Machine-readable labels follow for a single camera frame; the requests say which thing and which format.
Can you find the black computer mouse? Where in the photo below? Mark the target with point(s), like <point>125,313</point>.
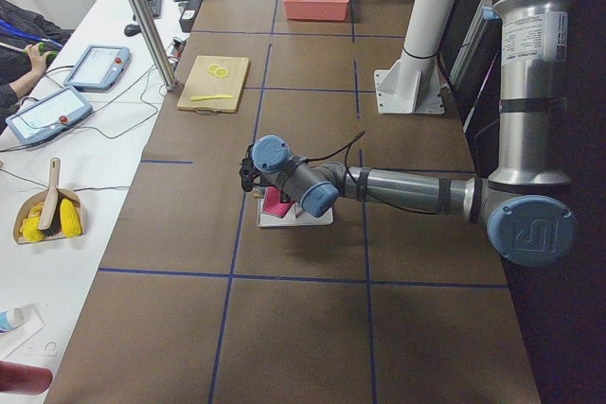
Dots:
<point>131,30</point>

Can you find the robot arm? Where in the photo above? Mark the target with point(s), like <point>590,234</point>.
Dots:
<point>526,223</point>

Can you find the yellow plastic knife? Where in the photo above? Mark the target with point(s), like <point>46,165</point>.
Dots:
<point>210,97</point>

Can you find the pink cloth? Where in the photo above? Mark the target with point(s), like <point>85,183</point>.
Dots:
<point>274,203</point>

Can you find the white blue tube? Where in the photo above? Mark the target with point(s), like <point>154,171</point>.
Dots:
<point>11,319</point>

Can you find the person's hand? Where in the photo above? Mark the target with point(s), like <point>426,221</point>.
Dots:
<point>37,59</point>

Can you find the beige hand brush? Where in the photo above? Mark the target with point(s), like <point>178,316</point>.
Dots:
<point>49,200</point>

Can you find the yellow corn toy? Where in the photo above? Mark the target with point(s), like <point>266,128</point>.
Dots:
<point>30,225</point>
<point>70,219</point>

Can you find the person's forearm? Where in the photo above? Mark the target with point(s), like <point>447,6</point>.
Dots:
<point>13,91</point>

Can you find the lemon slice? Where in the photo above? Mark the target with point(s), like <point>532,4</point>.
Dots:
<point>221,73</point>
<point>214,68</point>

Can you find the white pillar mount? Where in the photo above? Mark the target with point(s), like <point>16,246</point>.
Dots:
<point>411,85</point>

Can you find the white rack tray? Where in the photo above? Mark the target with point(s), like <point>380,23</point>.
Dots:
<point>289,214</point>

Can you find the beige dustpan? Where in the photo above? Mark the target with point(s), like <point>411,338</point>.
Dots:
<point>40,197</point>

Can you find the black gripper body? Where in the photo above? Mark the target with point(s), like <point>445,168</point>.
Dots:
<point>284,197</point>

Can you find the bamboo cutting board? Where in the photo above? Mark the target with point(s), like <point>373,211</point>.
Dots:
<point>201,83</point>

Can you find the blue teach pendant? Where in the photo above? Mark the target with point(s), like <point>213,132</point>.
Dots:
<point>49,117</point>
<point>99,68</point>

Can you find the red cylinder object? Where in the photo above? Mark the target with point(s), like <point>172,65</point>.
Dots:
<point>21,379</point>

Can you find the aluminium frame post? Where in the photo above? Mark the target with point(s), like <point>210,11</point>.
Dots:
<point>153,42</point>

